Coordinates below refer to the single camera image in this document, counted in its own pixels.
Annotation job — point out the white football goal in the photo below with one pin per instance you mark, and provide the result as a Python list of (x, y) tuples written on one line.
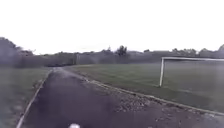
[(162, 71)]

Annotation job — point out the row of trees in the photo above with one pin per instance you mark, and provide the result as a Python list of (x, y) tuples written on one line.
[(100, 57)]

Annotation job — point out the grass sports field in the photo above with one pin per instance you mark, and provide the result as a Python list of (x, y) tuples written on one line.
[(133, 75)]

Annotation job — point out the dark gravel path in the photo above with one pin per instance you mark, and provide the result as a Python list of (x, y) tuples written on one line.
[(70, 100)]

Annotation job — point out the robot's own part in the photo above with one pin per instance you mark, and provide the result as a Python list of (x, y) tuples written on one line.
[(74, 126)]

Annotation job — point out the pale kerb strip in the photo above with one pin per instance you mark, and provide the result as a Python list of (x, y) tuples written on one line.
[(30, 104)]

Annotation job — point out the grass verge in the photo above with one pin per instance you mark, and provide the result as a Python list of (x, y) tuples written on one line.
[(15, 86)]

